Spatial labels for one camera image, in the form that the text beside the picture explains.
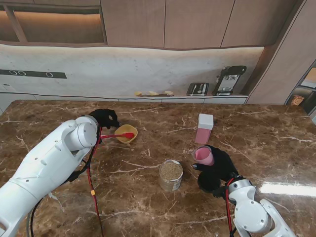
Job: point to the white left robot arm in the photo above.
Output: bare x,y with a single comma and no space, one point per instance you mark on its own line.
44,168

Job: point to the dark wooden serving board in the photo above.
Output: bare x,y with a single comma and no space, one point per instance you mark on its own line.
160,94

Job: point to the black wall control strip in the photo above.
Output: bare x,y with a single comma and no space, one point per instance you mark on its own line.
32,74

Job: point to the red plastic measuring spoon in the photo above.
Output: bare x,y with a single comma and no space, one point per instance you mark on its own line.
128,135

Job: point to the yellow plastic bowl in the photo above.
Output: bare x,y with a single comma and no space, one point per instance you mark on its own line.
126,129

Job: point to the beige patterned box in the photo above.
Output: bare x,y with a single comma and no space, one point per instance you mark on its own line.
297,100

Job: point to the white back counter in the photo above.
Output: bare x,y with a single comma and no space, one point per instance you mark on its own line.
185,100

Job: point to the black round jar lid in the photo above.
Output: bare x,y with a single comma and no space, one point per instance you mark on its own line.
207,184

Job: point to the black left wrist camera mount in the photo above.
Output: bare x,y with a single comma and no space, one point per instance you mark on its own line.
75,175

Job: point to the pink plastic measuring cup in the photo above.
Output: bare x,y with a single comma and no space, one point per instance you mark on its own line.
203,156

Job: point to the black espresso machine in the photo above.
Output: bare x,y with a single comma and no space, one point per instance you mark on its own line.
227,79

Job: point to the clear grain jar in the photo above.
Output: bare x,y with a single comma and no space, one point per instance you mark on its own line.
170,177

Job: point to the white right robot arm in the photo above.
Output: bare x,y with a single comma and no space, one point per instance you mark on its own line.
254,212

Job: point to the lit open wall shelf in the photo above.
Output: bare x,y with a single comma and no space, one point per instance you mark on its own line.
56,27

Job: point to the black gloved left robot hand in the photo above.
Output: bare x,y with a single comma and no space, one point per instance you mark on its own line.
105,118

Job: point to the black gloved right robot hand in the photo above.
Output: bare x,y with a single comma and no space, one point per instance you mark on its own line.
223,168

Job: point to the built-in lit shelving alcove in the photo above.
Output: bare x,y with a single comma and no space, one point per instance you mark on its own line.
308,86

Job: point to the black toaster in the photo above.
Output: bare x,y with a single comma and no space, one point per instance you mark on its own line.
197,89

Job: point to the tall beige cabinet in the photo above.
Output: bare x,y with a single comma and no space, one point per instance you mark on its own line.
279,74

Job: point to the beige wall cabinet door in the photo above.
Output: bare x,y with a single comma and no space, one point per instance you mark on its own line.
259,19
133,22
197,22

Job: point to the pink container with white lid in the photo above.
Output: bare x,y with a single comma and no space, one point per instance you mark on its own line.
205,123

